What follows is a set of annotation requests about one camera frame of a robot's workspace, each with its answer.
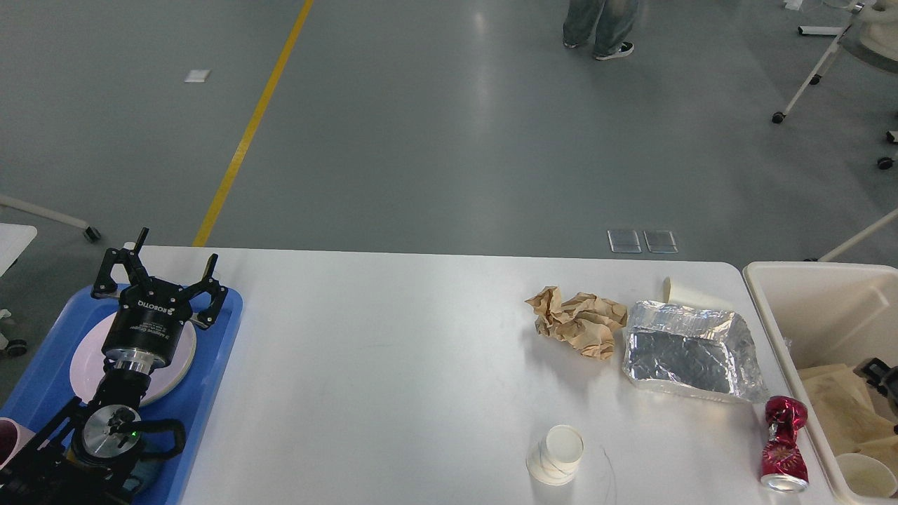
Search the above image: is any pink plate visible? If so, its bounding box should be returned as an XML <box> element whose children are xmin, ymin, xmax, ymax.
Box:
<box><xmin>69</xmin><ymin>314</ymin><xmax>198</xmax><ymax>406</ymax></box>

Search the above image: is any white paper cup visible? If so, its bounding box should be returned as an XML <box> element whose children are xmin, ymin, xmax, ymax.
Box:
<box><xmin>835</xmin><ymin>453</ymin><xmax>897</xmax><ymax>498</ymax></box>
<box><xmin>525</xmin><ymin>424</ymin><xmax>586</xmax><ymax>486</ymax></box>
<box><xmin>662</xmin><ymin>277</ymin><xmax>735</xmax><ymax>312</ymax></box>

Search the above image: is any blue plastic tray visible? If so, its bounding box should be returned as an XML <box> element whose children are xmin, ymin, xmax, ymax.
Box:
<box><xmin>2</xmin><ymin>285</ymin><xmax>243</xmax><ymax>504</ymax></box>

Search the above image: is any person in jeans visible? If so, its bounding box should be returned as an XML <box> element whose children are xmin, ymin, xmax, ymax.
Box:
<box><xmin>562</xmin><ymin>1</ymin><xmax>639</xmax><ymax>61</ymax></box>

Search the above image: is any left floor outlet cover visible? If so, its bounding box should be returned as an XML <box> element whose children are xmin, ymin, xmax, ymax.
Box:
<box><xmin>607</xmin><ymin>229</ymin><xmax>643</xmax><ymax>255</ymax></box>

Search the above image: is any white side table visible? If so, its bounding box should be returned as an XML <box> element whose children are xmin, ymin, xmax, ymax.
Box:
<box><xmin>1</xmin><ymin>223</ymin><xmax>38</xmax><ymax>357</ymax></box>

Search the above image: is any white stand leg left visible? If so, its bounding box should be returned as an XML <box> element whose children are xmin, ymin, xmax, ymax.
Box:
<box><xmin>1</xmin><ymin>194</ymin><xmax>102</xmax><ymax>243</ymax></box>

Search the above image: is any crushed red soda can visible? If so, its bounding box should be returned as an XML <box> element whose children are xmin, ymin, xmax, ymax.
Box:
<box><xmin>760</xmin><ymin>396</ymin><xmax>809</xmax><ymax>493</ymax></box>

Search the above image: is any white paper cup behind foil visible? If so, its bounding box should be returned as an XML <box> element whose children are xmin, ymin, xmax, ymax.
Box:
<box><xmin>662</xmin><ymin>277</ymin><xmax>735</xmax><ymax>312</ymax></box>

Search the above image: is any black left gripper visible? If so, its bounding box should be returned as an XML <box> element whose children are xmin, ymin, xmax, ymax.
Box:
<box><xmin>91</xmin><ymin>228</ymin><xmax>229</xmax><ymax>376</ymax></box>

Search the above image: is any white rolling stand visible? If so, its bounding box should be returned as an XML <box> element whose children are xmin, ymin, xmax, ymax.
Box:
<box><xmin>772</xmin><ymin>1</ymin><xmax>896</xmax><ymax>124</ymax></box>

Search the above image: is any floor outlet cover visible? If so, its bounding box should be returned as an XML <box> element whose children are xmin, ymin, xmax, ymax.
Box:
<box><xmin>607</xmin><ymin>229</ymin><xmax>643</xmax><ymax>255</ymax></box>
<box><xmin>643</xmin><ymin>230</ymin><xmax>678</xmax><ymax>255</ymax></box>

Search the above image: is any dark green mug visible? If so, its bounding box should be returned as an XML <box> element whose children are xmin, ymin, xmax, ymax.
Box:
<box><xmin>121</xmin><ymin>435</ymin><xmax>169</xmax><ymax>495</ymax></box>

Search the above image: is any crumpled aluminium foil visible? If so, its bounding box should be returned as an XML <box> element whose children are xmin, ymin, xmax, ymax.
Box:
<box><xmin>622</xmin><ymin>300</ymin><xmax>770</xmax><ymax>405</ymax></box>

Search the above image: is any white stand leg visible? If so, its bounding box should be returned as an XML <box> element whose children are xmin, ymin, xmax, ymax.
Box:
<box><xmin>1</xmin><ymin>194</ymin><xmax>102</xmax><ymax>243</ymax></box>
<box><xmin>804</xmin><ymin>208</ymin><xmax>898</xmax><ymax>262</ymax></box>

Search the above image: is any beige plastic bin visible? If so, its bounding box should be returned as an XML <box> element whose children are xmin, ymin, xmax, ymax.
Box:
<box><xmin>743</xmin><ymin>262</ymin><xmax>897</xmax><ymax>504</ymax></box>

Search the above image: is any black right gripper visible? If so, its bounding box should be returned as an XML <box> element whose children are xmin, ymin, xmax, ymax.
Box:
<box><xmin>854</xmin><ymin>358</ymin><xmax>898</xmax><ymax>415</ymax></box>

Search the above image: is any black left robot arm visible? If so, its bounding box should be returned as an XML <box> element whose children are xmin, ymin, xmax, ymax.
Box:
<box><xmin>2</xmin><ymin>228</ymin><xmax>229</xmax><ymax>504</ymax></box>

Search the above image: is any white stand leg right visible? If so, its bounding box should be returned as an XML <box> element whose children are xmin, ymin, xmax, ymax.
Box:
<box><xmin>804</xmin><ymin>208</ymin><xmax>898</xmax><ymax>262</ymax></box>

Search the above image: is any brown paper bag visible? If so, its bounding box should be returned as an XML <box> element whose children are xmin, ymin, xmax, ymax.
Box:
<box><xmin>798</xmin><ymin>364</ymin><xmax>897</xmax><ymax>473</ymax></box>

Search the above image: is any right floor outlet cover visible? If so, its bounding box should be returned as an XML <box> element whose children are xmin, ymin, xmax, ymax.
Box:
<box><xmin>643</xmin><ymin>230</ymin><xmax>678</xmax><ymax>255</ymax></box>

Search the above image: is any pink ribbed cup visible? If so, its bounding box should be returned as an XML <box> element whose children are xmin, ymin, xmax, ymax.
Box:
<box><xmin>0</xmin><ymin>417</ymin><xmax>35</xmax><ymax>468</ymax></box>

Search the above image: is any crumpled brown paper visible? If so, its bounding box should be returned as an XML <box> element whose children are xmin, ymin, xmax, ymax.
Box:
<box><xmin>525</xmin><ymin>285</ymin><xmax>629</xmax><ymax>361</ymax></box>

